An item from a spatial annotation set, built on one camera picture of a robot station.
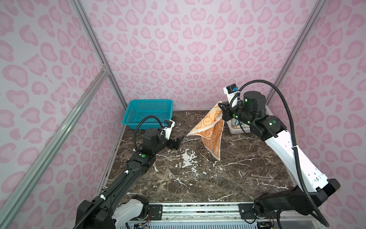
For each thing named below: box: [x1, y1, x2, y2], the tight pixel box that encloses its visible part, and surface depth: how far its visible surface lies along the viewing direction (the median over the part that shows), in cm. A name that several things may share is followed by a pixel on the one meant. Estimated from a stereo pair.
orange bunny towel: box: [186, 101, 225, 162], surface depth 76 cm
